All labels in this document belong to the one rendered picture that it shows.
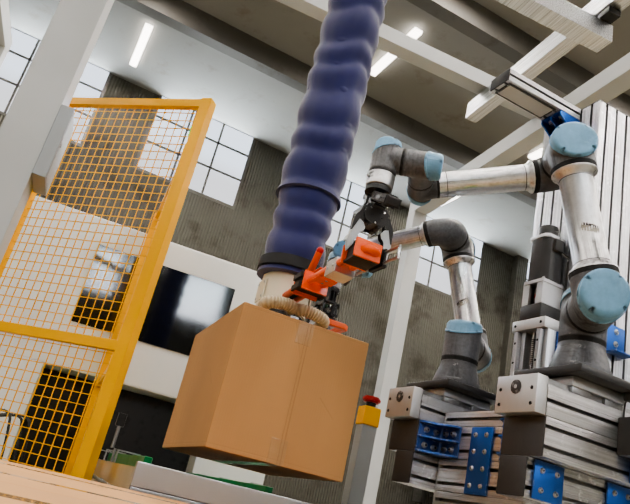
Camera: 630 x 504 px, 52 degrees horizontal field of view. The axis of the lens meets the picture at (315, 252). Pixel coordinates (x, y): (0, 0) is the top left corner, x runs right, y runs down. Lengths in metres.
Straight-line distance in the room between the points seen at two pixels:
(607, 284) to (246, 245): 10.43
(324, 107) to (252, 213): 9.69
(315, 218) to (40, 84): 1.18
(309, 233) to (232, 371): 0.62
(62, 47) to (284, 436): 1.75
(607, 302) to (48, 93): 2.06
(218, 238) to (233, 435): 9.99
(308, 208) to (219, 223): 9.57
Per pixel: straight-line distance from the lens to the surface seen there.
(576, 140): 1.82
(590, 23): 3.54
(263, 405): 1.81
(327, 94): 2.45
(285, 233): 2.19
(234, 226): 11.84
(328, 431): 1.88
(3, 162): 2.60
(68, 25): 2.88
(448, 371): 2.10
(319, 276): 1.84
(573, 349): 1.75
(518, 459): 1.64
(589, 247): 1.71
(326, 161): 2.29
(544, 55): 3.87
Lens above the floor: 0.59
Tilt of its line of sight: 21 degrees up
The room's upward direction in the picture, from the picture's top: 14 degrees clockwise
